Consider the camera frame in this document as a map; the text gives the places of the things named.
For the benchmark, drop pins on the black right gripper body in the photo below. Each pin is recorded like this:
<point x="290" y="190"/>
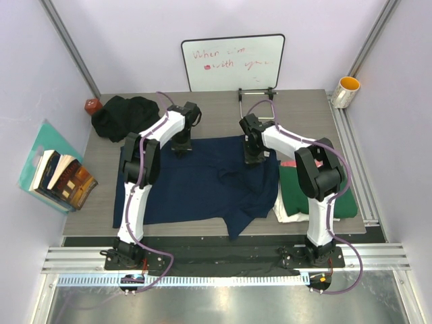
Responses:
<point x="253" y="154"/>

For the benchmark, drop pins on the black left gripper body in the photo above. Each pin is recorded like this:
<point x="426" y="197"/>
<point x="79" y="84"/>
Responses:
<point x="181" y="143"/>

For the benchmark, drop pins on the navy blue t shirt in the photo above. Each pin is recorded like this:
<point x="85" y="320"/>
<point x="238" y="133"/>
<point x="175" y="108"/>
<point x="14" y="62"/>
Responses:
<point x="212" y="180"/>

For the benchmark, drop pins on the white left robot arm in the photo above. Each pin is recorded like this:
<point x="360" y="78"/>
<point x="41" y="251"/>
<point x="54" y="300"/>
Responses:
<point x="141" y="165"/>

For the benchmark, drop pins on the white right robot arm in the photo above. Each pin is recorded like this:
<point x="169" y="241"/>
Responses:
<point x="319" y="173"/>

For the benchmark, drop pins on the folded pink t shirt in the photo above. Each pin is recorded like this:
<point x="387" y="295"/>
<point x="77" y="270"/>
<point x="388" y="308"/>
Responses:
<point x="290" y="163"/>

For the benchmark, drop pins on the folded white t shirt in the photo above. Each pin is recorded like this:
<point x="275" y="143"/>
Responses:
<point x="282" y="215"/>

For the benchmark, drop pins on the folded green t shirt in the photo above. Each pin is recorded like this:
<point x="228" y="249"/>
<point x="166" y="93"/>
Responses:
<point x="295" y="201"/>

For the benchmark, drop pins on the black t shirt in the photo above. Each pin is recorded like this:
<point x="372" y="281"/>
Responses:
<point x="120" y="116"/>

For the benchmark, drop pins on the small whiteboard with red writing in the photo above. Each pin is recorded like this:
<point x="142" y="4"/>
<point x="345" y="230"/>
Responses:
<point x="230" y="63"/>

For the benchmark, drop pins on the small red cube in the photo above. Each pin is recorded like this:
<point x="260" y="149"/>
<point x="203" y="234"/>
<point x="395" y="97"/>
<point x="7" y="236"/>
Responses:
<point x="92" y="106"/>

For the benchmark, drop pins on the white mug yellow inside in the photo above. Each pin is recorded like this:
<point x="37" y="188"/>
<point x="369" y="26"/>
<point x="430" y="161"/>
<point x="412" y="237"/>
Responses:
<point x="345" y="92"/>

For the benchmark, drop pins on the brown cover paperback book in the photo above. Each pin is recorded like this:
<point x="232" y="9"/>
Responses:
<point x="71" y="182"/>

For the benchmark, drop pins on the teal plastic folder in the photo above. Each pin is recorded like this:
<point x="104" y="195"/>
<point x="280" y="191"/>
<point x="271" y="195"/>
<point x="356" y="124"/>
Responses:
<point x="47" y="138"/>

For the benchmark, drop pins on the dark blue paperback book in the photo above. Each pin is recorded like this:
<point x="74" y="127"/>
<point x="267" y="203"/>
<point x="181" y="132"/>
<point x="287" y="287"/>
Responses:
<point x="43" y="174"/>

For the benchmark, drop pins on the black wire stand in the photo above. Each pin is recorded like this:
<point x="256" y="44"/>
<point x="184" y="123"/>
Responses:
<point x="263" y="96"/>

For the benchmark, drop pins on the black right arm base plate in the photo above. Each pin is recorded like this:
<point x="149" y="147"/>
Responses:
<point x="294" y="257"/>

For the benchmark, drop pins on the white perforated cable tray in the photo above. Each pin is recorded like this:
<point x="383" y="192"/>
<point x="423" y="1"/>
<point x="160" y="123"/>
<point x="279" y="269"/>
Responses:
<point x="130" y="281"/>

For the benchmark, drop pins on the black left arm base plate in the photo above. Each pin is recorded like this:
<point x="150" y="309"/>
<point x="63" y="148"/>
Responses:
<point x="144" y="260"/>

